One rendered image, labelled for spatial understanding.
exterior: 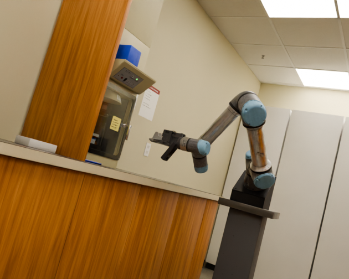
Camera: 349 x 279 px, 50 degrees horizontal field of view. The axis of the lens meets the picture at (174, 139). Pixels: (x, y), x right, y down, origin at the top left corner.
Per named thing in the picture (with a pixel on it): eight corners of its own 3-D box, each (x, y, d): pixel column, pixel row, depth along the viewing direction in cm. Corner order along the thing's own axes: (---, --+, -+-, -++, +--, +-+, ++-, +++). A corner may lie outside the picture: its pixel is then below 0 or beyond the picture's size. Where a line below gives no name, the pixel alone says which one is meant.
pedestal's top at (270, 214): (278, 219, 234) (280, 212, 235) (272, 218, 205) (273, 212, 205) (229, 205, 247) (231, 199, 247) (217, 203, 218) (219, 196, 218)
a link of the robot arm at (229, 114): (242, 79, 197) (184, 143, 215) (247, 88, 188) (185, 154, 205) (258, 91, 201) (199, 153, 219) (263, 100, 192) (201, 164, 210)
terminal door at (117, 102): (83, 150, 197) (104, 79, 201) (118, 160, 223) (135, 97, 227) (84, 151, 197) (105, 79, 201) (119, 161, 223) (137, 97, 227)
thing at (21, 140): (14, 142, 182) (16, 134, 183) (41, 149, 195) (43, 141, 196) (27, 146, 175) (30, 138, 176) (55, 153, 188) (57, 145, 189)
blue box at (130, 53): (112, 59, 204) (117, 44, 204) (123, 66, 212) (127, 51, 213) (127, 60, 198) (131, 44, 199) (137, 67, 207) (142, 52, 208)
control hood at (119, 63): (103, 75, 201) (108, 57, 202) (137, 94, 229) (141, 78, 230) (120, 76, 195) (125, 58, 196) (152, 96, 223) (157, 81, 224)
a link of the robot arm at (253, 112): (270, 172, 217) (258, 89, 188) (277, 189, 204) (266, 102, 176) (249, 177, 218) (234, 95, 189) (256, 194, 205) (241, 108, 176)
